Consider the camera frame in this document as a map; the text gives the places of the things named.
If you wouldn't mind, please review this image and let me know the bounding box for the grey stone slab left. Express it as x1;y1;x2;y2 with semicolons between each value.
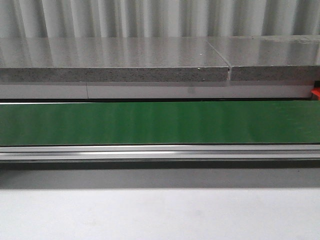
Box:
0;37;229;83

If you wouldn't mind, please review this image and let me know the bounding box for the grey stone slab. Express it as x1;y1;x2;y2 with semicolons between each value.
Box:
207;35;320;85
0;37;229;83

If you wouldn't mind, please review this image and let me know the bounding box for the green conveyor belt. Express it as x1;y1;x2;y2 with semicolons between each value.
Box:
0;100;320;146

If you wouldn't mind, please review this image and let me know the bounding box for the grey stone slab right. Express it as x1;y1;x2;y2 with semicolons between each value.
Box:
207;35;320;85

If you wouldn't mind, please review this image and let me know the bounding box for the white panel below slabs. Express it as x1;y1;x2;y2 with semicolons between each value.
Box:
0;81;315;100

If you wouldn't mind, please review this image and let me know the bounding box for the red plastic part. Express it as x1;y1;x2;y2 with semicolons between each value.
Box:
311;87;320;101

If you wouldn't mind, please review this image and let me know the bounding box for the white pleated curtain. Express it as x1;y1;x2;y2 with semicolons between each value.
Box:
0;0;320;38

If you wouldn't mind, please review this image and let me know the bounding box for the aluminium conveyor side rail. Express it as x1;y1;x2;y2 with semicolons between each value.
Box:
0;144;320;164

